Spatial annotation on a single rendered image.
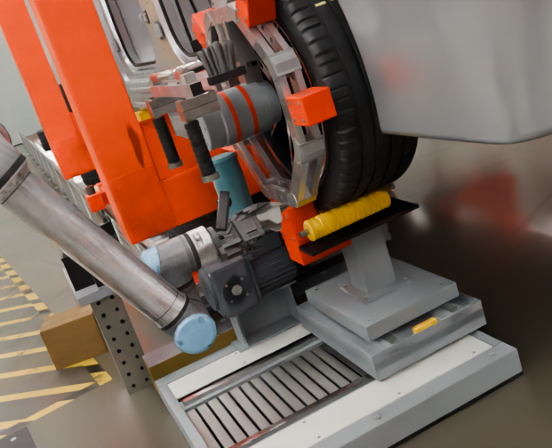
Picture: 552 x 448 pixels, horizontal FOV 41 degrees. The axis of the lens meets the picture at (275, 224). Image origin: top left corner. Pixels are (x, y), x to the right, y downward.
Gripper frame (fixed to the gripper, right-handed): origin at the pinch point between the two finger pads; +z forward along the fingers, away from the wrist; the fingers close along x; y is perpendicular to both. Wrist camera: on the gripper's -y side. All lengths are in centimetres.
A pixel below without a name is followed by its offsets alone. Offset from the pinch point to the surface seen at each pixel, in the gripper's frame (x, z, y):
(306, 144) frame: 12.7, 8.6, -5.4
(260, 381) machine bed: -63, -13, 19
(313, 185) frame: -3.7, 11.3, -3.6
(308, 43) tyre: 29.5, 15.4, -19.8
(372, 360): -31.3, 9.6, 36.4
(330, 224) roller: -13.5, 13.3, 3.7
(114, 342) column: -86, -47, -23
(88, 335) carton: -127, -53, -48
